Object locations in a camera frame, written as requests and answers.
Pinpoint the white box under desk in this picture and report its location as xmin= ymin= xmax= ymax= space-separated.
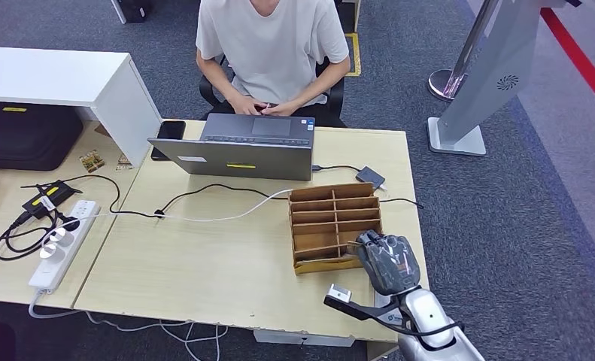
xmin=253 ymin=329 xmax=357 ymax=347

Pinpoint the person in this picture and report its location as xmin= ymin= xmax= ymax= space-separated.
xmin=195 ymin=0 xmax=352 ymax=117

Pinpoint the white power strip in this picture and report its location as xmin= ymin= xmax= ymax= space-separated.
xmin=28 ymin=200 xmax=102 ymax=293

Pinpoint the person's right hand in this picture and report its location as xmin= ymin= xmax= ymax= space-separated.
xmin=227 ymin=93 xmax=269 ymax=117

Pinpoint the patterned square card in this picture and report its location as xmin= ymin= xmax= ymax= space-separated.
xmin=78 ymin=149 xmax=105 ymax=174

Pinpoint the long black charger cable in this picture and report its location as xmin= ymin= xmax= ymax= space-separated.
xmin=20 ymin=174 xmax=425 ymax=220

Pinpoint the grey laptop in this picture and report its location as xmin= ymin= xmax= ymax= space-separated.
xmin=147 ymin=113 xmax=316 ymax=182

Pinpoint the black smartphone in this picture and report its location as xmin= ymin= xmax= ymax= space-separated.
xmin=150 ymin=120 xmax=187 ymax=162

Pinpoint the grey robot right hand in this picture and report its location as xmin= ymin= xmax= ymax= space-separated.
xmin=354 ymin=229 xmax=422 ymax=298

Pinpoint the black cabinet white frame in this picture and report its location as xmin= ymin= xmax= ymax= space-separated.
xmin=110 ymin=0 xmax=153 ymax=25

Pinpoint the coiled black cable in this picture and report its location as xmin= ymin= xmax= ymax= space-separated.
xmin=0 ymin=211 xmax=71 ymax=262

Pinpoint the person's left hand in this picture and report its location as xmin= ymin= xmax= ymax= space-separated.
xmin=262 ymin=99 xmax=301 ymax=117

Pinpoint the small dark grey hub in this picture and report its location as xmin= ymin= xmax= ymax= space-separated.
xmin=355 ymin=166 xmax=387 ymax=190

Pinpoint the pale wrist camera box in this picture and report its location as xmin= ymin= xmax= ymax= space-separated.
xmin=323 ymin=284 xmax=404 ymax=323

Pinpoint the black robot wrist cable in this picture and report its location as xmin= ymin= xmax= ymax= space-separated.
xmin=376 ymin=311 xmax=466 ymax=350

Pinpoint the grey kiosk stand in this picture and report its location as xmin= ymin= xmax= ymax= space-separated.
xmin=427 ymin=0 xmax=569 ymax=158

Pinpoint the white round plug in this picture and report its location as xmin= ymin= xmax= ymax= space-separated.
xmin=38 ymin=243 xmax=64 ymax=260
xmin=49 ymin=227 xmax=74 ymax=247

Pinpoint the room key card pile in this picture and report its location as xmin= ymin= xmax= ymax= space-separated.
xmin=301 ymin=255 xmax=360 ymax=266

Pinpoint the chrome stanchion post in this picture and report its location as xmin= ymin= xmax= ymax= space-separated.
xmin=427 ymin=0 xmax=500 ymax=103

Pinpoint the white desk shelf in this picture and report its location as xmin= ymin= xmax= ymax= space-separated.
xmin=0 ymin=47 xmax=162 ymax=168

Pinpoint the thin white cable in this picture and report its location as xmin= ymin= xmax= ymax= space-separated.
xmin=45 ymin=187 xmax=294 ymax=245

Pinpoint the short black hub cable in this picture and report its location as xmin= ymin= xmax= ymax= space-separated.
xmin=311 ymin=163 xmax=361 ymax=174

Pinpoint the wooden divided organizer box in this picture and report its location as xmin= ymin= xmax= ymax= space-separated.
xmin=287 ymin=183 xmax=384 ymax=276

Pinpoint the white power strip cord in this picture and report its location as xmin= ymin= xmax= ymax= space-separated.
xmin=28 ymin=289 xmax=229 ymax=361

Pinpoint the black bag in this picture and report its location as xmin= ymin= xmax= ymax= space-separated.
xmin=0 ymin=102 xmax=85 ymax=172

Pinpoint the black adapter yellow label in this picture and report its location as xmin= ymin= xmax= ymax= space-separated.
xmin=22 ymin=180 xmax=83 ymax=220

